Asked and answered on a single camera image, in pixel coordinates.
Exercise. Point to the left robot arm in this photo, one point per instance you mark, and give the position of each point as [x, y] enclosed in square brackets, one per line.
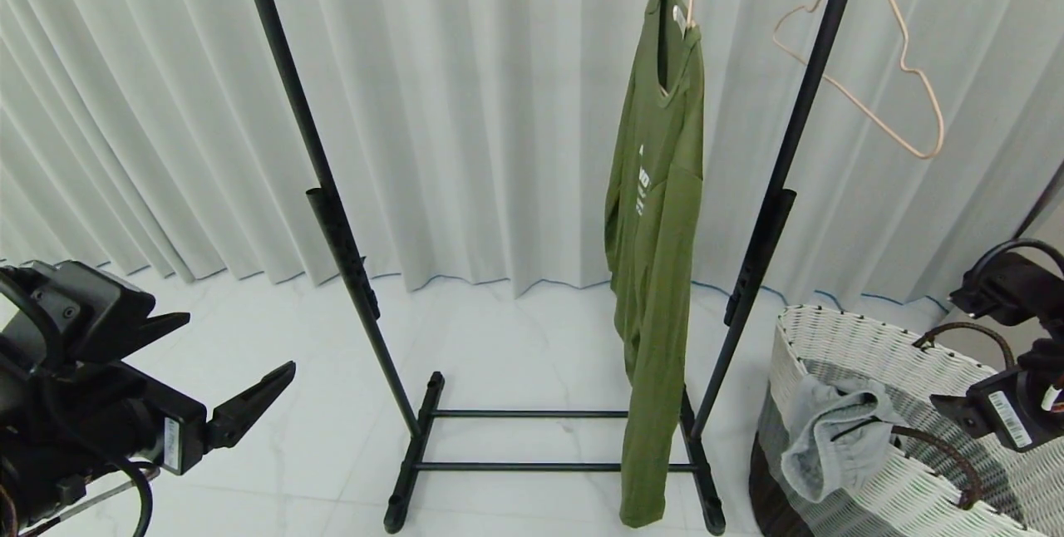
[33, 512]

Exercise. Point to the green printed t-shirt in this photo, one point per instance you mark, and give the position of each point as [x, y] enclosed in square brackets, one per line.
[657, 271]

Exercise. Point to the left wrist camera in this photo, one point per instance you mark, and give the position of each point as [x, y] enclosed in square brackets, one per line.
[83, 296]

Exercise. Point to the pale grey shorts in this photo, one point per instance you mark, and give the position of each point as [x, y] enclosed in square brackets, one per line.
[831, 437]

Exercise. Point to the white laundry basket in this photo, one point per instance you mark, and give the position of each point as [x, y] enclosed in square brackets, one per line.
[873, 354]

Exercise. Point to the white curtain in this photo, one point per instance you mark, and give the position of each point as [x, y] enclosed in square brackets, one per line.
[499, 105]

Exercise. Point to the black clothes rack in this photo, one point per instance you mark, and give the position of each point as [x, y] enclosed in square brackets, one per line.
[332, 213]

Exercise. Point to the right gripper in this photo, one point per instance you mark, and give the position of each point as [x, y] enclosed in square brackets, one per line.
[1010, 421]

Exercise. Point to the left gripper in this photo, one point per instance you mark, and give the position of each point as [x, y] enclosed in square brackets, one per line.
[100, 429]

